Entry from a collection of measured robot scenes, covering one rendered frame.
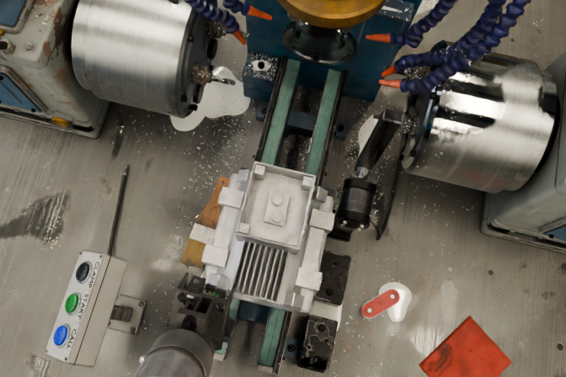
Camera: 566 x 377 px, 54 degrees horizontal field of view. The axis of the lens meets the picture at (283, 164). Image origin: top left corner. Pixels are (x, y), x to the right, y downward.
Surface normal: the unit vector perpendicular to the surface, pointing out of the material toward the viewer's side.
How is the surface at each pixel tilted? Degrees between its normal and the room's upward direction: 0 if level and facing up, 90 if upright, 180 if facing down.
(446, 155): 58
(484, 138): 39
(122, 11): 9
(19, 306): 0
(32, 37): 0
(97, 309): 51
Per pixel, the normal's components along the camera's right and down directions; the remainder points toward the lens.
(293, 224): 0.04, -0.30
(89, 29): -0.08, 0.18
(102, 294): 0.77, 0.00
